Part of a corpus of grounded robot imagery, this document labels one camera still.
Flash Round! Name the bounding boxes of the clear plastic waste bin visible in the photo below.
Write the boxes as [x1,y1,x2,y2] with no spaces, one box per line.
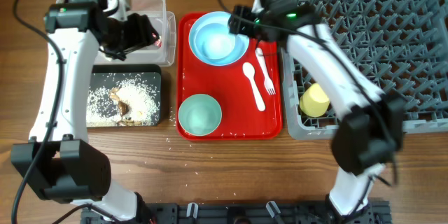
[55,0,176,68]

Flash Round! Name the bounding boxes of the light blue bowl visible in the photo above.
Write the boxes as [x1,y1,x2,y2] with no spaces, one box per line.
[195,23,236,61]

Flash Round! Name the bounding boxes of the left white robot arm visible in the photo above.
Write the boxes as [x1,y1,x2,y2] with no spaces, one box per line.
[11,0,160,223]

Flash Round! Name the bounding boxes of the light blue plate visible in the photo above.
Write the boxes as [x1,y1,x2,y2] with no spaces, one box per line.
[188,11,250,67]

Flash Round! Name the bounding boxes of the red snack wrapper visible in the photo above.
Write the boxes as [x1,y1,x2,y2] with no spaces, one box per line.
[152,33,162,48]

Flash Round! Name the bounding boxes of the white plastic spoon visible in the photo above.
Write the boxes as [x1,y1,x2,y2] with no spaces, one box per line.
[242,62,266,111]

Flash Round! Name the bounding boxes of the black food waste tray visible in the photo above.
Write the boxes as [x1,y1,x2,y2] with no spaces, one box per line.
[85,64,164,128]

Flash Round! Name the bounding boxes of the white plastic fork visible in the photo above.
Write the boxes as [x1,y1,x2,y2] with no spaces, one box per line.
[255,48,276,95]

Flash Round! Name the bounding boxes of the grey dishwasher rack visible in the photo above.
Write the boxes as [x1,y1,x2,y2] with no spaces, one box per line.
[295,0,447,134]

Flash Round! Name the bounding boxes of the rice and food leftovers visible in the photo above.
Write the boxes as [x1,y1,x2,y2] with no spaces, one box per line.
[86,73,161,127]

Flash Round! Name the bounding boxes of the red serving tray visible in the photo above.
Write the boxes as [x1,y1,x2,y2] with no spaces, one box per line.
[176,12,283,141]

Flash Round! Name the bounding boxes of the yellow plastic cup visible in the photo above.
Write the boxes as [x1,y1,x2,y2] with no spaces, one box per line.
[299,83,330,118]

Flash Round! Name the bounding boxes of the mint green bowl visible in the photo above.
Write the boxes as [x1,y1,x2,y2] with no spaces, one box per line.
[178,94,223,137]

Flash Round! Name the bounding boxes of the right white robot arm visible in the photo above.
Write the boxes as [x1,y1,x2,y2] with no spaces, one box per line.
[228,0,405,223]

